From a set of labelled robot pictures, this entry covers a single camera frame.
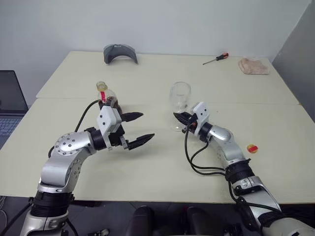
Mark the grey partition panel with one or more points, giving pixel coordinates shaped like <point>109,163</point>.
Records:
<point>300,68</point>

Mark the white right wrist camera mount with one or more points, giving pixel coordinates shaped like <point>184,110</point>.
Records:
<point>201,114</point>

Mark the dark open laptop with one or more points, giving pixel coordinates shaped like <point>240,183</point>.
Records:
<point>9,93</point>

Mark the pink folded cloth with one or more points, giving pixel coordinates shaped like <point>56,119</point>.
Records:
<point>253,66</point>

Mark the clear drinking glass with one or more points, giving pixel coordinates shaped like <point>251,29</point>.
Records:
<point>179,96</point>

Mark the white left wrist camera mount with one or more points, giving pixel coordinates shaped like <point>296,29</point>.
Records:
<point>108,120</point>

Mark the grey baseball cap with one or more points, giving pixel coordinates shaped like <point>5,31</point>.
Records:
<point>108,55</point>

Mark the yellow red bottle cap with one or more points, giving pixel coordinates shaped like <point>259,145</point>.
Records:
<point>252,148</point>

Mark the dark rounded shape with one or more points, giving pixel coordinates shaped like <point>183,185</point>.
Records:
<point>144,220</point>

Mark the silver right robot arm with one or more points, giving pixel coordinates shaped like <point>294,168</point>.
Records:
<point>221,135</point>

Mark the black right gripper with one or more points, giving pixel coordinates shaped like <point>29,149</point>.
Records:
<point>190,123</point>

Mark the small plastic bottle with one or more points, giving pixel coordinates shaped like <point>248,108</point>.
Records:
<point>115,102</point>

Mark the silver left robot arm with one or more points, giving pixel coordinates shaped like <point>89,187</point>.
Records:
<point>66,145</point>

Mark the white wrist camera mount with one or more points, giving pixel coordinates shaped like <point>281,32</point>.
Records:
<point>201,114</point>
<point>108,120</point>

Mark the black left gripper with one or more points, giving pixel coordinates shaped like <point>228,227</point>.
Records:
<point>116,140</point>

